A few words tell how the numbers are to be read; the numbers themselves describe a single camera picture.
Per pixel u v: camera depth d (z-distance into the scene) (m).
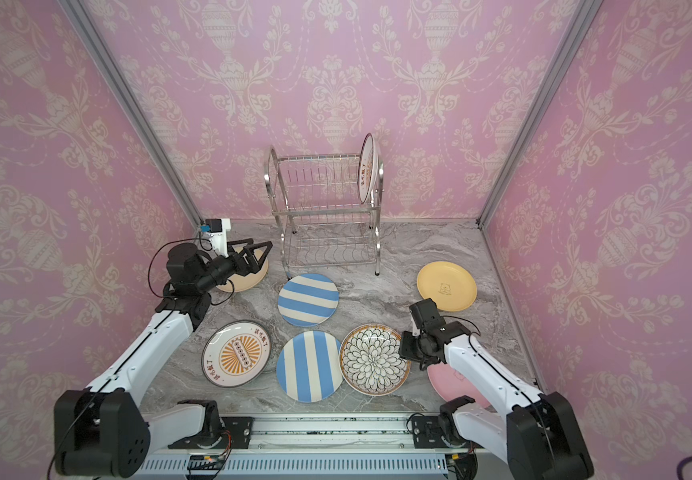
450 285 1.02
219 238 0.69
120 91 0.82
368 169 0.91
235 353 0.87
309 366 0.85
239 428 0.75
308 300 0.98
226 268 0.69
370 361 0.85
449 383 0.82
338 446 0.73
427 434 0.73
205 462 0.73
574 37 0.72
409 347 0.76
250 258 0.69
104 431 0.40
